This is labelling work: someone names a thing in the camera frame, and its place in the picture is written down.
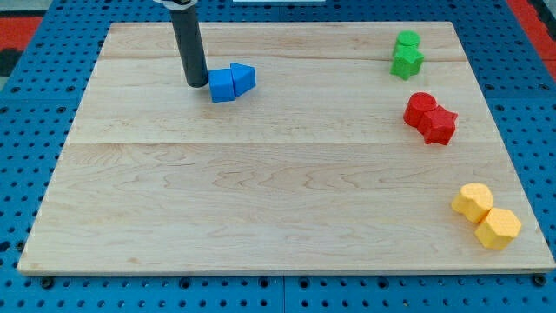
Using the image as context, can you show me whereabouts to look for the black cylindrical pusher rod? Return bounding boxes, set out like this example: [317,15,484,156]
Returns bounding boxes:
[168,3,209,88]

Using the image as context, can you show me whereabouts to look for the white rod mount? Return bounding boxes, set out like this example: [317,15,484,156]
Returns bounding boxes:
[153,0,198,7]

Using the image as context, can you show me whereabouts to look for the green circle block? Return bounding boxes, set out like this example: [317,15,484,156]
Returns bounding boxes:
[392,30,420,56]

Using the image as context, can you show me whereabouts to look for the red circle block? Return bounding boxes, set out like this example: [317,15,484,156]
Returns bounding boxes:
[403,92,438,128]

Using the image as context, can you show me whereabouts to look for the blue cube block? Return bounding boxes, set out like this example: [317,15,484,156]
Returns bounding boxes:
[208,69,235,103]

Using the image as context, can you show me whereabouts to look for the blue triangle block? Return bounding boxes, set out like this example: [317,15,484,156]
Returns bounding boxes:
[230,63,256,97]

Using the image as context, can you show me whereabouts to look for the wooden board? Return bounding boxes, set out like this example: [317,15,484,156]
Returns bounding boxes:
[17,22,555,276]

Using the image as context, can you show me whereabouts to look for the green star block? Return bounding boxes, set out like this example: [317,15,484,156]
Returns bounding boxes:
[390,47,425,80]

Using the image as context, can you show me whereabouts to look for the red star block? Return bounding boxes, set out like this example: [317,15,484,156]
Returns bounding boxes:
[417,105,458,145]

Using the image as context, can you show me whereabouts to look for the yellow heart block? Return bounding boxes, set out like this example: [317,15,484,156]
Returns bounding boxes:
[451,183,493,223]

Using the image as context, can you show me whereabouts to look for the yellow hexagon block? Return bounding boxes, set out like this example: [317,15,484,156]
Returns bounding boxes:
[474,208,522,250]

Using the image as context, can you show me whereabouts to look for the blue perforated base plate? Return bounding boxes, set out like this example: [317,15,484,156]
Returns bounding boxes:
[1,0,555,312]

